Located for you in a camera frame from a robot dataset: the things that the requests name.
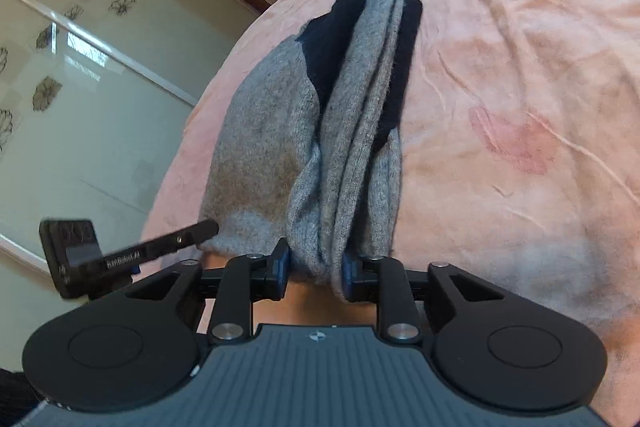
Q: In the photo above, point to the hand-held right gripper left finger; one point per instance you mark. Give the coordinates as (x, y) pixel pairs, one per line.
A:
(281, 269)

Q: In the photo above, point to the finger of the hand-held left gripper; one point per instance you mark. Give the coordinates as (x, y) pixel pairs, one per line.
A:
(197, 231)

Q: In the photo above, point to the flower print glass door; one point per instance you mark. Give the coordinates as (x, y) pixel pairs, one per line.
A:
(100, 107)

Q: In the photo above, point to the pink blanket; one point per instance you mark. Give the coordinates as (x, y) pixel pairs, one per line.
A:
(500, 82)

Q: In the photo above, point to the dark cloth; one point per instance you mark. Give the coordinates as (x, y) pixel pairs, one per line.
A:
(15, 397)

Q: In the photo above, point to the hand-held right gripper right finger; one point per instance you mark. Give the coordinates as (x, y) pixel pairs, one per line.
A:
(350, 279)

